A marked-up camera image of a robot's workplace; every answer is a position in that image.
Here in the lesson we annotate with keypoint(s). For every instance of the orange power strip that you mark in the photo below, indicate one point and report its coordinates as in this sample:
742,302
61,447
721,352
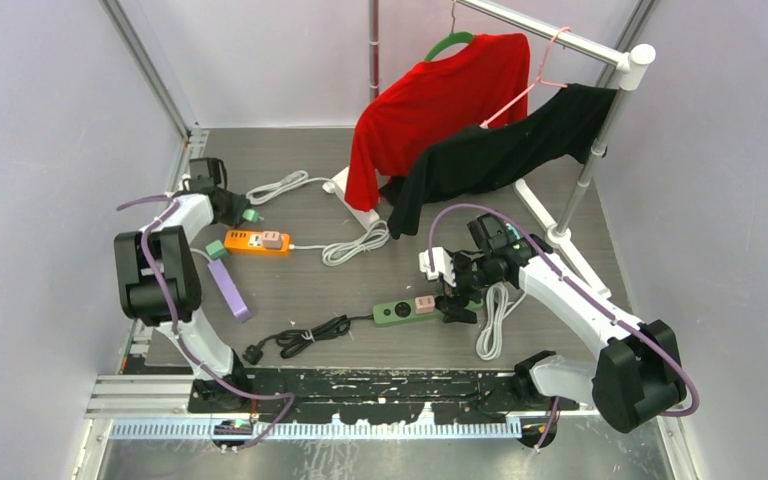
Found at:
250,242

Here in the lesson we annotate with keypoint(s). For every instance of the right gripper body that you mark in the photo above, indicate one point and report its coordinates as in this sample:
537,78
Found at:
473,277

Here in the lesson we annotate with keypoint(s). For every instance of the pink hanger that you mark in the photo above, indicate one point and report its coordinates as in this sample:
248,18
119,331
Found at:
538,80

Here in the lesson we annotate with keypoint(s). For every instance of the green power strip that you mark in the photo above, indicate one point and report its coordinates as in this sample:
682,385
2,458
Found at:
402,313

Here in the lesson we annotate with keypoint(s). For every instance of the purple power strip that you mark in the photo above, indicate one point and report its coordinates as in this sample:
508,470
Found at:
229,291

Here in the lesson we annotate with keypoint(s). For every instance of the black shirt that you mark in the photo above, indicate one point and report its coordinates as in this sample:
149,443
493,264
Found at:
476,161

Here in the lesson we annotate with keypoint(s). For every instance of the teal green plug adapter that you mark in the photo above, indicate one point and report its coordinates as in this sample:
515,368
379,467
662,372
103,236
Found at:
216,250

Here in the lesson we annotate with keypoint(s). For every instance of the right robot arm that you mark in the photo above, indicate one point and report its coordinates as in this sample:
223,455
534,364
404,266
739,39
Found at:
635,373

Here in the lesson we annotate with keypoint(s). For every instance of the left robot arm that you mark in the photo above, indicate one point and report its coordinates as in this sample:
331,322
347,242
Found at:
158,281

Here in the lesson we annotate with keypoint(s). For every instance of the white power strip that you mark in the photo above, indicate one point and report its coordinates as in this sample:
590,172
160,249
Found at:
513,236

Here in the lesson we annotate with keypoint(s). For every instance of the red shirt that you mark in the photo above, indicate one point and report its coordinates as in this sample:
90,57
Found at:
433,101

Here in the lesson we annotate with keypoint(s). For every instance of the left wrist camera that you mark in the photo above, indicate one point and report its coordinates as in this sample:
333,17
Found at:
206,173

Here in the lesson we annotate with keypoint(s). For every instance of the green hanger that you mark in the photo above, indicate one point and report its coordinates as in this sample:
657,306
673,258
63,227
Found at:
454,37

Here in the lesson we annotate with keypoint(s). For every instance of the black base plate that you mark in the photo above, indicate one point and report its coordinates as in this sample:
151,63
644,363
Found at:
391,396

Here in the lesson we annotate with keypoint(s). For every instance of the pink plug adapter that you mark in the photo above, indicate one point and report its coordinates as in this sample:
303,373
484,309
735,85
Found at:
424,304

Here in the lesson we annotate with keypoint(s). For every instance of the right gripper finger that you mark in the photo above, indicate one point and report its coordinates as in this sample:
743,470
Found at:
444,302
460,316

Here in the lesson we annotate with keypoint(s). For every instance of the pink adapter on orange strip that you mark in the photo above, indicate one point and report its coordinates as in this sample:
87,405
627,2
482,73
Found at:
272,240

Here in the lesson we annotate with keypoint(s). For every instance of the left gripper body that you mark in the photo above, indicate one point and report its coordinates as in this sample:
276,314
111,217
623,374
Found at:
234,207

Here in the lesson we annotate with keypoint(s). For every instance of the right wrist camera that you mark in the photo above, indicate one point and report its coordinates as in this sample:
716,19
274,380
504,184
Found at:
436,264

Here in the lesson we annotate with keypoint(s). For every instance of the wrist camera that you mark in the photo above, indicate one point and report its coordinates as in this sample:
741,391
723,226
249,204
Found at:
436,264
206,173

